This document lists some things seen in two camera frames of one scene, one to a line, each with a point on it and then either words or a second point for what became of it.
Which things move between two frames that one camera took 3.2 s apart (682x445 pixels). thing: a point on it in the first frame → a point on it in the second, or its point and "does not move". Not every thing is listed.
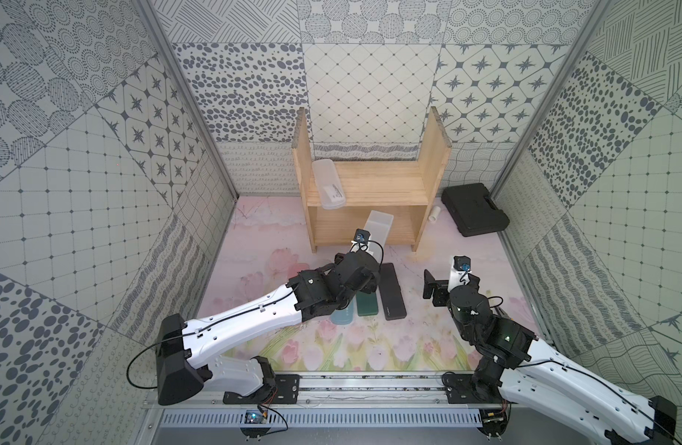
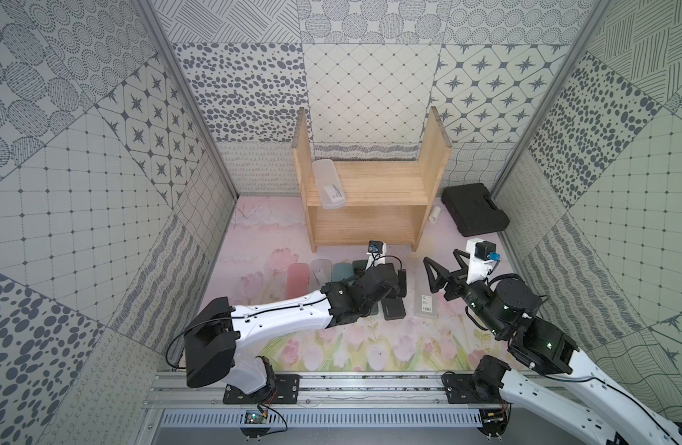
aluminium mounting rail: (343, 392) does not move
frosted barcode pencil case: (379, 225) → (425, 301)
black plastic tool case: (474, 209) does not move
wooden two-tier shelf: (407, 188) does not move
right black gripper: (428, 286) → (442, 273)
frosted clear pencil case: (329, 184) does not move
